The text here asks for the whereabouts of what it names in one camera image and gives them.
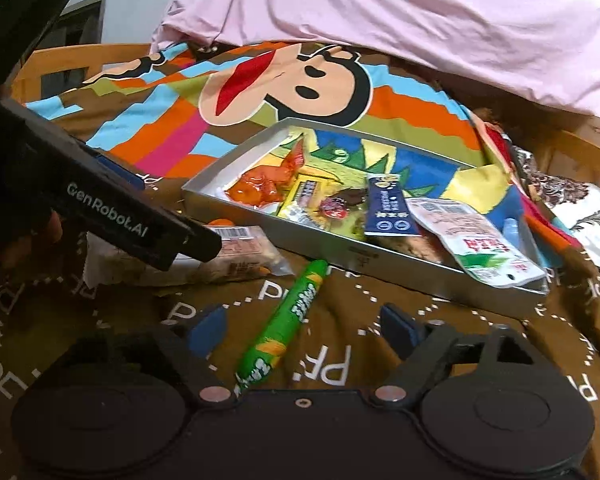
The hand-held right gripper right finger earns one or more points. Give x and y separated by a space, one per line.
396 327

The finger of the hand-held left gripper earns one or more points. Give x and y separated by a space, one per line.
202 242
120 172

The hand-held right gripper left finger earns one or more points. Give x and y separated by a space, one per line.
207 332

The clear packet with barcode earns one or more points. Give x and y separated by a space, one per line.
240 247

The metal tin tray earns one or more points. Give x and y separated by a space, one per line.
360 265

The orange snack packet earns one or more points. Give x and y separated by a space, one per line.
252 187

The green sausage stick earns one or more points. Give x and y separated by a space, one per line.
285 320

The dark blue snack packet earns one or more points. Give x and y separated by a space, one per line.
391 210

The white and green snack packet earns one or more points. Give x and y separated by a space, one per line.
480 245

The person's left hand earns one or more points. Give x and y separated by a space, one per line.
47 230

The printed cartoon blanket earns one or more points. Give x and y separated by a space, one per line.
155 110

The rice cake packet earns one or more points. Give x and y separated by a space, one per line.
405 248

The brown floral cloth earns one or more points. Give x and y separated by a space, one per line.
575 210

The pink sheet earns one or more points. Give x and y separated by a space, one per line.
405 15

